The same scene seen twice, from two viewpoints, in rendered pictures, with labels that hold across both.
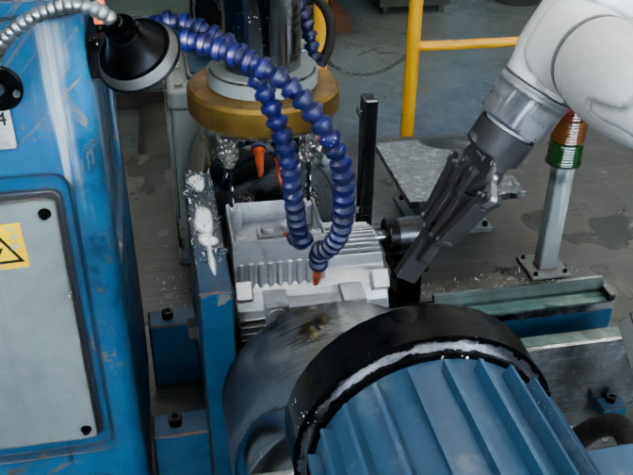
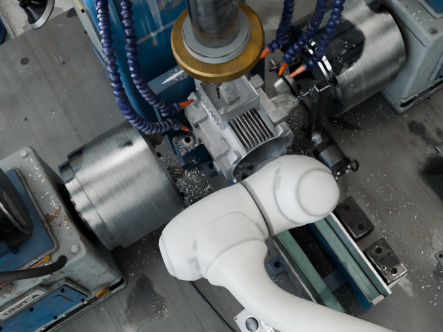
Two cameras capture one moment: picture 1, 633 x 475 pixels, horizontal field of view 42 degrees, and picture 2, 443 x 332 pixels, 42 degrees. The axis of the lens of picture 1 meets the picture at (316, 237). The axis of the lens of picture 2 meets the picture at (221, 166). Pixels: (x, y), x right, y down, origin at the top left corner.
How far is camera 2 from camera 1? 111 cm
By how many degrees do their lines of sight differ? 57
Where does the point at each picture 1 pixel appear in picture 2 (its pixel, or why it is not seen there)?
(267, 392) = (94, 141)
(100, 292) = not seen: hidden behind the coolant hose
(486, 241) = not seen: outside the picture
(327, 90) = (218, 70)
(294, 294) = (209, 121)
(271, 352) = (115, 132)
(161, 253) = not seen: hidden behind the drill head
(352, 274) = (231, 142)
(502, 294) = (339, 232)
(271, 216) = (244, 82)
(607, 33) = (214, 203)
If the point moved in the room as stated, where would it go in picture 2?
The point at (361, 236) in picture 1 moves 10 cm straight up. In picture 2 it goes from (254, 134) to (253, 114)
